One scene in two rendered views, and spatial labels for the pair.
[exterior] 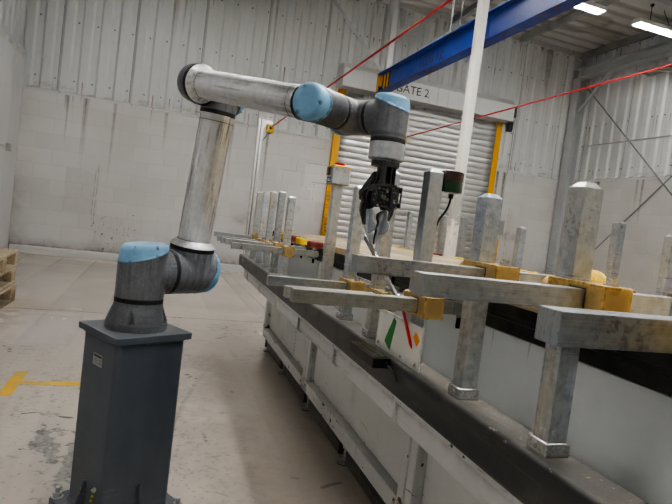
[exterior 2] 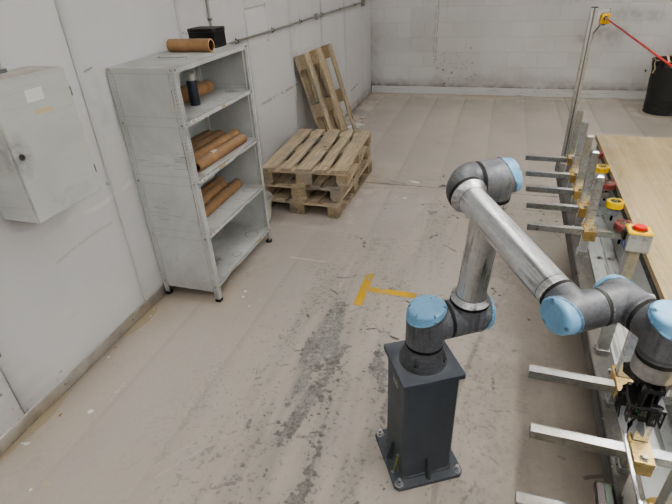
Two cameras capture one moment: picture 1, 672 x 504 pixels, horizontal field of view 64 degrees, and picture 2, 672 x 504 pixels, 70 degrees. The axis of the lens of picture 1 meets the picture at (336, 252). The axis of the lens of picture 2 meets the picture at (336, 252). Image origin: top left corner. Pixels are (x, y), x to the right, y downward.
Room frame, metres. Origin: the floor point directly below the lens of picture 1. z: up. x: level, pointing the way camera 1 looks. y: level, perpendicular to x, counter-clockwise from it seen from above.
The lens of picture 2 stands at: (0.36, -0.02, 1.99)
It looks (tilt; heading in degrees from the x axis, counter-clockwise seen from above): 31 degrees down; 37
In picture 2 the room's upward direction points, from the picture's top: 3 degrees counter-clockwise
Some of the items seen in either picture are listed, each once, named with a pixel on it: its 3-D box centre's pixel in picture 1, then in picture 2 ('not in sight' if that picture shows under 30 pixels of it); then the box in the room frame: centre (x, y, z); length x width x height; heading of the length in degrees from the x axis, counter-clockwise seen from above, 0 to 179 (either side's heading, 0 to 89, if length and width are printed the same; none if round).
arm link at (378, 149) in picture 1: (387, 153); (656, 365); (1.39, -0.10, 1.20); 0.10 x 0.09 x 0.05; 108
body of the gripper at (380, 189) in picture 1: (383, 185); (645, 394); (1.38, -0.10, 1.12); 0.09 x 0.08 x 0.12; 18
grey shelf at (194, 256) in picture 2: not in sight; (205, 172); (2.39, 2.66, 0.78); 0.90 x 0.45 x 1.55; 19
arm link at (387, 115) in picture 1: (389, 119); (665, 334); (1.39, -0.09, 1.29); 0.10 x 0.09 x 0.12; 52
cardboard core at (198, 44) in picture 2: not in sight; (190, 45); (2.49, 2.70, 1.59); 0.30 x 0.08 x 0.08; 109
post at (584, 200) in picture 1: (563, 339); not in sight; (0.82, -0.36, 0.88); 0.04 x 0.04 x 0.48; 18
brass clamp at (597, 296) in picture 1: (581, 297); not in sight; (0.80, -0.37, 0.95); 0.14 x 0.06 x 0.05; 18
